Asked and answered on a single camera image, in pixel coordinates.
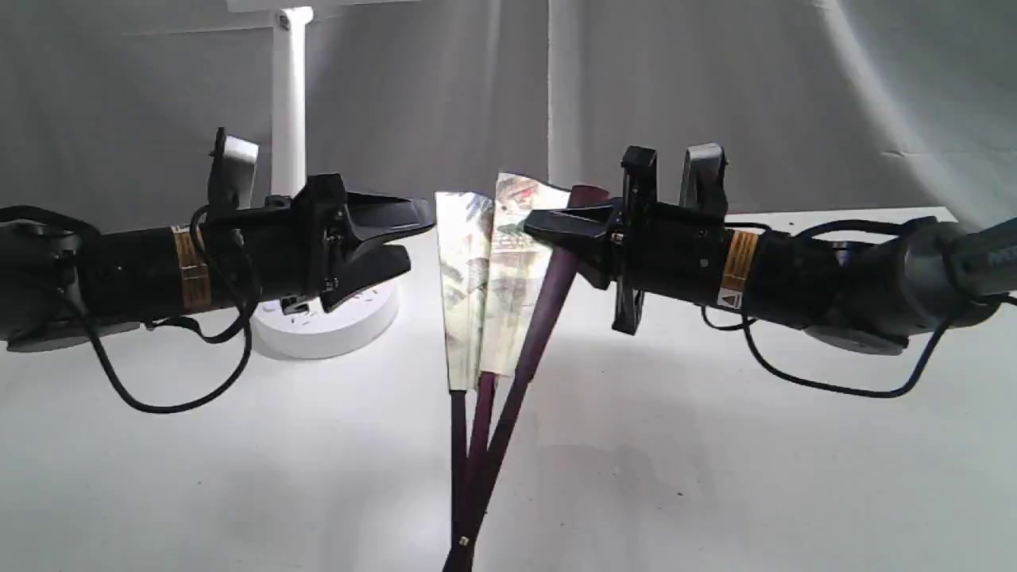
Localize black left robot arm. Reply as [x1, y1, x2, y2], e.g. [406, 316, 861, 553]
[2, 173, 436, 354]

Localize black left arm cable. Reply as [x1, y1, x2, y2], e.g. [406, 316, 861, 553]
[0, 205, 263, 415]

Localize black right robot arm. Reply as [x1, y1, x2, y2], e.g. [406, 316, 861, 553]
[524, 142, 1015, 355]

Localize painted paper folding fan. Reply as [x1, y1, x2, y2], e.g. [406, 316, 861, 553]
[435, 173, 609, 571]

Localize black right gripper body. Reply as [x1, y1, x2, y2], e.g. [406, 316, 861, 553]
[611, 145, 758, 334]

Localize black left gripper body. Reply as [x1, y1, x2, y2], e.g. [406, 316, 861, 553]
[171, 173, 354, 314]

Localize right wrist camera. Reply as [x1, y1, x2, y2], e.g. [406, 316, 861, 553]
[679, 142, 728, 220]

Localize white backdrop cloth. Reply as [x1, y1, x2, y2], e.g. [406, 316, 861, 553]
[1, 1, 1016, 230]

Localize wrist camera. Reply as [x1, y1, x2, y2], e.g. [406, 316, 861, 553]
[679, 142, 728, 220]
[207, 126, 259, 215]

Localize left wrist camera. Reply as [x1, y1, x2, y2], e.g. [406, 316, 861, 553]
[207, 126, 259, 215]

